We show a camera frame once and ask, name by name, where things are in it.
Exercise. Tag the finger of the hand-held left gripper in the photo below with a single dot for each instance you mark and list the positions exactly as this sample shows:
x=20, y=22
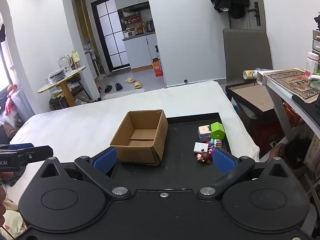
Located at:
x=37, y=153
x=17, y=146

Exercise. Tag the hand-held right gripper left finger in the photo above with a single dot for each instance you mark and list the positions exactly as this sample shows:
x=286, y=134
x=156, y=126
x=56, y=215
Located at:
x=105, y=161

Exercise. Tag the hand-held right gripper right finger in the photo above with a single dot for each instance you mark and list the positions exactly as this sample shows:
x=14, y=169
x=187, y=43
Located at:
x=225, y=162

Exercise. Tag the pink figurine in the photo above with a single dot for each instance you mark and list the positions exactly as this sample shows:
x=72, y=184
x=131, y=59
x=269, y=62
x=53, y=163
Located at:
x=211, y=152

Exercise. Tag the brown-haired doll figurine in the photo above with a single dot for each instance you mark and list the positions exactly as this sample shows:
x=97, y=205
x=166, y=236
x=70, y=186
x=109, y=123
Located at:
x=203, y=158

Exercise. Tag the small blue figurine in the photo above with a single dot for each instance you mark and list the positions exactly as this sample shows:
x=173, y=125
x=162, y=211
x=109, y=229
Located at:
x=213, y=143

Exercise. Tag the white charger plug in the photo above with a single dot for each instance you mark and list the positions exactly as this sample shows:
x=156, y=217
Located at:
x=200, y=147

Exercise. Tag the brown cardboard box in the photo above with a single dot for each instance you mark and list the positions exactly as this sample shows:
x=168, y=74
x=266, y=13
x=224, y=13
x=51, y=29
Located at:
x=135, y=155

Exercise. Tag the green house toy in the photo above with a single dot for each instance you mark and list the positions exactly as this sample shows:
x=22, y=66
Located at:
x=217, y=130

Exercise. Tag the purple and white toy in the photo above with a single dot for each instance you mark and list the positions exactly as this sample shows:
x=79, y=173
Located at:
x=203, y=133

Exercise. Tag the person's left hand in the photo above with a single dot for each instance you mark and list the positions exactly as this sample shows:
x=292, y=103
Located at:
x=1, y=205

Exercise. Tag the pink plush toy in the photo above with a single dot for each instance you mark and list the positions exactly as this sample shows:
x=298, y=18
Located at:
x=11, y=100

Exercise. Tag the cream printed cloth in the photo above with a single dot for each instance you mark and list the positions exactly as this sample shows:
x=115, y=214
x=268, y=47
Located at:
x=11, y=220

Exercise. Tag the black side tray with cardboard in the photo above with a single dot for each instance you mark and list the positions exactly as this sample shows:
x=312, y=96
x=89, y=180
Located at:
x=250, y=100

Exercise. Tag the black slipper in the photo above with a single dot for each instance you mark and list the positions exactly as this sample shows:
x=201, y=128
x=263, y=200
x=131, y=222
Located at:
x=108, y=89
x=118, y=87

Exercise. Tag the black bowls in plastic bag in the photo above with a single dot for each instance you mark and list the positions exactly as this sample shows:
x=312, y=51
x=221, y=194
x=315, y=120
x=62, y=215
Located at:
x=56, y=75

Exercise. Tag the orange basket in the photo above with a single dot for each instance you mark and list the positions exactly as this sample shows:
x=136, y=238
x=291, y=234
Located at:
x=293, y=116

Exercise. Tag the yellow slipper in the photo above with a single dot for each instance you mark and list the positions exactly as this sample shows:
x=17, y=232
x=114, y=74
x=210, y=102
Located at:
x=138, y=85
x=129, y=80

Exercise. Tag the round yellow side table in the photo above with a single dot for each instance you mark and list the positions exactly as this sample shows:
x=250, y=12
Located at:
x=67, y=76

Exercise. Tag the white desk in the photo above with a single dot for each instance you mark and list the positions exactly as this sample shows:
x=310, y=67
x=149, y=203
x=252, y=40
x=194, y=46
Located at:
x=280, y=90

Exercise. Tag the stack of paper cups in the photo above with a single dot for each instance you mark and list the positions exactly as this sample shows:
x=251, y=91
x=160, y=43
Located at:
x=250, y=73

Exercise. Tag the clear glass jar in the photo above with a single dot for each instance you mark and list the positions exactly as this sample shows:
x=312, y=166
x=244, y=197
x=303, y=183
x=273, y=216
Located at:
x=63, y=63

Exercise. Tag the black desk pad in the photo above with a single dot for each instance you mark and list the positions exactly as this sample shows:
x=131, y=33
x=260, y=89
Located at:
x=307, y=107

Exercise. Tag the yellow bottle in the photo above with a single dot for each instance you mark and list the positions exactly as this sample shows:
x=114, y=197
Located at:
x=75, y=58

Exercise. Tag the printed desk mat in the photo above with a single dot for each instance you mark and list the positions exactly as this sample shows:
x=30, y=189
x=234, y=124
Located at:
x=287, y=80

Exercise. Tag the orange cardboard box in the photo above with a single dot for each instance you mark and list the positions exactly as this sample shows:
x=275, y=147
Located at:
x=157, y=68

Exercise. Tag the grey chair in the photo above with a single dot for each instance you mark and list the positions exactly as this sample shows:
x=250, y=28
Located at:
x=246, y=52

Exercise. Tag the grey lower cabinet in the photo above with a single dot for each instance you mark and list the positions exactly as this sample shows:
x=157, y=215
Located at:
x=140, y=52

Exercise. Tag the black spray bottle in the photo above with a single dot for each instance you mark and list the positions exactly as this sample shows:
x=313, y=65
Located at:
x=157, y=52

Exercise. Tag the green packet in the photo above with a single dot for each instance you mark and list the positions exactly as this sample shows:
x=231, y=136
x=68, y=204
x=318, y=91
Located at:
x=315, y=81

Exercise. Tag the black framed glass door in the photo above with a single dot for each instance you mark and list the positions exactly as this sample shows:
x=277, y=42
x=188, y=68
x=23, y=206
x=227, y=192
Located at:
x=110, y=35

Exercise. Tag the white bottle with pink cap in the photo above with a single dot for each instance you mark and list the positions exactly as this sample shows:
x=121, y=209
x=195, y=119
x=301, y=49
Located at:
x=311, y=65

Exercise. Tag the grey drawer unit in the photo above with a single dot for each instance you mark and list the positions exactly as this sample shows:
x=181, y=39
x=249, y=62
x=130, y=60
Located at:
x=316, y=42

